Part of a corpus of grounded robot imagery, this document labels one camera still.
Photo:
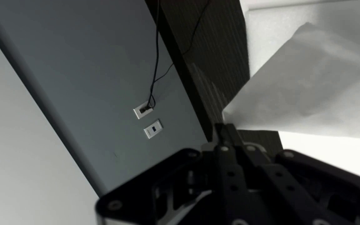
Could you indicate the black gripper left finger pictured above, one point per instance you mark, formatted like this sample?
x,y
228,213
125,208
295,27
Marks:
x,y
147,182

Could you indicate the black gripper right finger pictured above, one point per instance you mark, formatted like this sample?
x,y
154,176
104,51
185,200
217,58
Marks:
x,y
297,182

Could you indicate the white wall outlet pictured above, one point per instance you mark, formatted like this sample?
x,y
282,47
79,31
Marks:
x,y
153,128
140,111

